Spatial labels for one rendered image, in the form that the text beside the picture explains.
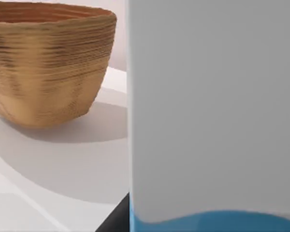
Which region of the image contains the white and blue bottle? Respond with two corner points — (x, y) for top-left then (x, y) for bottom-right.
(126, 0), (290, 232)

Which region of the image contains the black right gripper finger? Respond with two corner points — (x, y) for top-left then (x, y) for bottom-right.
(94, 192), (131, 232)

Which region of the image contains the brown woven basket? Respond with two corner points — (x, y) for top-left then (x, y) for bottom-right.
(0, 1), (117, 129)

